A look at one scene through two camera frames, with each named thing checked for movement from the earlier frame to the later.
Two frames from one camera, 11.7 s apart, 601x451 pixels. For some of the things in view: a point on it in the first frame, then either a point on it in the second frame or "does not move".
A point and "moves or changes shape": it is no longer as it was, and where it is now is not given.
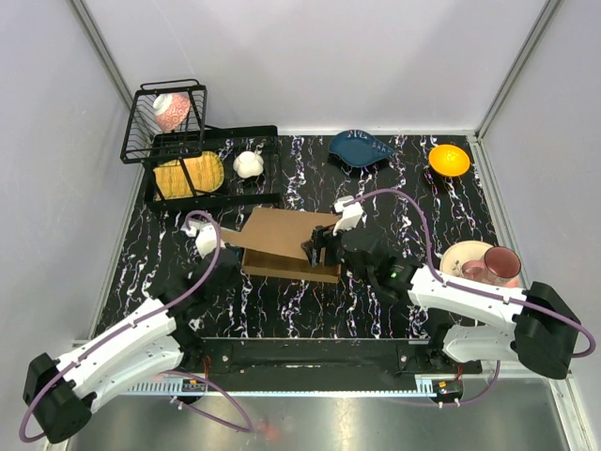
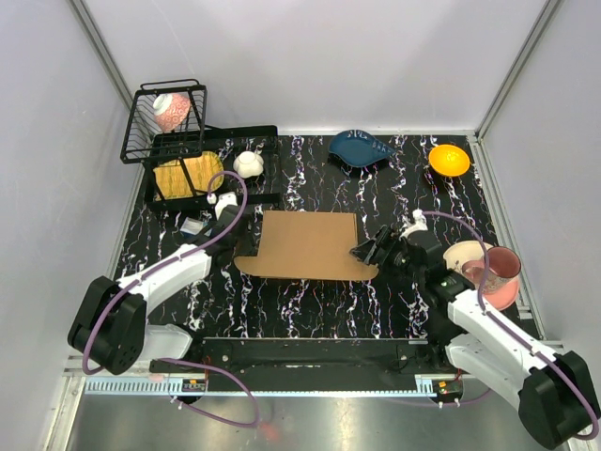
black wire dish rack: (188, 165) does not move
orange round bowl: (449, 160) does not move
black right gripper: (320, 238) -> (388, 239)
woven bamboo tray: (206, 173) does not move
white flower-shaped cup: (248, 164) does not move
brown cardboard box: (271, 243) moves or changes shape
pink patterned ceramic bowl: (170, 110) does not move
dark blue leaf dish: (358, 147) does not move
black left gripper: (236, 278) -> (249, 244)
